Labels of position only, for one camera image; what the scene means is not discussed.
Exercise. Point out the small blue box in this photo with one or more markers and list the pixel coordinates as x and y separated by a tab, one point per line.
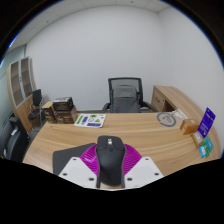
203	152

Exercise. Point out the black mesh office chair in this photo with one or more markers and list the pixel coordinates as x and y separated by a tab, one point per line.
125	96

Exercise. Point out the wooden shelf unit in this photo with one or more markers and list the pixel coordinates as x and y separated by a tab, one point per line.
20	90

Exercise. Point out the round grey-white disc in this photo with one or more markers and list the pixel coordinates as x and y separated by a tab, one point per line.
166	119

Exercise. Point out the dark grey mouse pad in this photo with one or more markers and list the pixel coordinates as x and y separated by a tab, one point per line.
65	158

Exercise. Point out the orange cardboard box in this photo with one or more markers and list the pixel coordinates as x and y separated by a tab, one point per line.
188	126

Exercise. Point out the black leather office chair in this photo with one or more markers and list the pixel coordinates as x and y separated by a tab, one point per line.
13	141

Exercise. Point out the green flat box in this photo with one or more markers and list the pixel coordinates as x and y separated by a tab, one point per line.
209	145

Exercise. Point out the black computer mouse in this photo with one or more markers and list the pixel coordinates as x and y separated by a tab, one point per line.
110	162

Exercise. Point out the white leaflet with green print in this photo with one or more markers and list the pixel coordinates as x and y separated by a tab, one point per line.
90	120

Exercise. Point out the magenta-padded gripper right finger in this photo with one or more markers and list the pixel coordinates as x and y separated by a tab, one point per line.
143	171

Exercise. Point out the stack of dark cardboard boxes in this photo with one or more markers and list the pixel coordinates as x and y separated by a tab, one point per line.
61	111

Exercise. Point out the wooden side desk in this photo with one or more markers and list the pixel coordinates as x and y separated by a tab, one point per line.
173	98

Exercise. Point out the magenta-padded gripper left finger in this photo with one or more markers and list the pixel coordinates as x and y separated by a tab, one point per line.
78	170

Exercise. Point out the purple standing card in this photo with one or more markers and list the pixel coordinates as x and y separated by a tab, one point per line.
206	122

